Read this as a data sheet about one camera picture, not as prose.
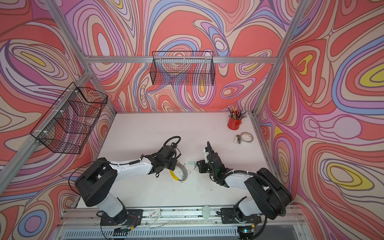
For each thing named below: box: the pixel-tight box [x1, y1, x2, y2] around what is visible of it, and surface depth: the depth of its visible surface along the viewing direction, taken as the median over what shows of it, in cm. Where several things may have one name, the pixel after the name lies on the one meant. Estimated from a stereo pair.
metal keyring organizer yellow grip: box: [169, 162, 188, 182], surface depth 90 cm
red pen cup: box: [227, 115, 242, 131], surface depth 110 cm
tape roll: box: [240, 132, 254, 143], surface depth 107 cm
